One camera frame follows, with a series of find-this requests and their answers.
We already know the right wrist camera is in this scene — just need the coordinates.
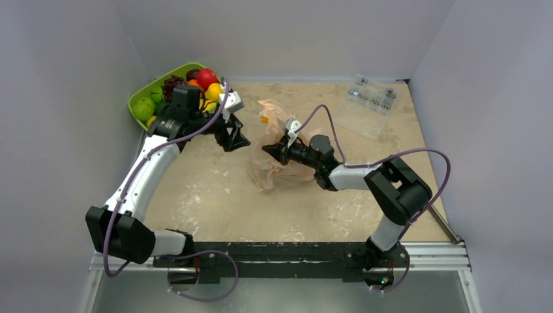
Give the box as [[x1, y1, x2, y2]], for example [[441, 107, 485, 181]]
[[284, 119, 302, 147]]

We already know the front aluminium rail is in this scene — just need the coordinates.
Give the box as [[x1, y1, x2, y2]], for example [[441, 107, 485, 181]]
[[89, 241, 471, 273]]

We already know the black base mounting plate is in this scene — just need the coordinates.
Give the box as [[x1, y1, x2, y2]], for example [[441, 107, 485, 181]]
[[151, 235, 409, 286]]

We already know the dark purple grape bunch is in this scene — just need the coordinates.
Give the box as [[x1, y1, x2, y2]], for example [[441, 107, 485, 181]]
[[162, 75, 185, 102]]

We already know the red apple in basket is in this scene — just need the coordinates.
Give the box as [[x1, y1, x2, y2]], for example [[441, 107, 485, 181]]
[[196, 68, 219, 90]]

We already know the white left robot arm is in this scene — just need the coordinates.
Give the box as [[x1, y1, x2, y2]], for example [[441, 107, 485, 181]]
[[85, 85, 250, 267]]

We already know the yellow lemon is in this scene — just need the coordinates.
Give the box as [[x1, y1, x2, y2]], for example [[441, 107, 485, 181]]
[[205, 82, 224, 102]]

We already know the orange tangerine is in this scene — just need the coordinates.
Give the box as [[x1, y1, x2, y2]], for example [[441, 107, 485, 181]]
[[187, 79, 202, 89]]

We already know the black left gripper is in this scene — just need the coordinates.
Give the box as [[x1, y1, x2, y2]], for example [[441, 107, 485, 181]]
[[190, 108, 250, 151]]

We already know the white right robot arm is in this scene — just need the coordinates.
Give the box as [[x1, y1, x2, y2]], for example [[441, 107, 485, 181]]
[[262, 134, 432, 265]]

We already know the small green lime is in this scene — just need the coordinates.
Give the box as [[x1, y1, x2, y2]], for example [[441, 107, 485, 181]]
[[150, 85, 164, 104]]

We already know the green bumpy custard apple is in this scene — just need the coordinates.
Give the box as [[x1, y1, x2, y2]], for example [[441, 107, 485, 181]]
[[131, 97, 156, 122]]

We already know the translucent orange plastic bag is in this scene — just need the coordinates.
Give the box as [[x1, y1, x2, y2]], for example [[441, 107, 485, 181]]
[[248, 99, 314, 192]]

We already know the clear plastic screw box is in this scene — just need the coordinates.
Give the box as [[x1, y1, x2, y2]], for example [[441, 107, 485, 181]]
[[335, 74, 399, 140]]

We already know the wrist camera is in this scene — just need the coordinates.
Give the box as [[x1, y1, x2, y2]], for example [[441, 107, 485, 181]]
[[284, 119, 302, 147], [219, 84, 245, 122]]

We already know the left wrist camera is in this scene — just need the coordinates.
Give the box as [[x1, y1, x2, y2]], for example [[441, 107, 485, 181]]
[[219, 84, 245, 122]]

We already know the green plastic fruit basket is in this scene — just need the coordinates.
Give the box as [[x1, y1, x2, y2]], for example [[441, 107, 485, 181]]
[[128, 63, 220, 130]]

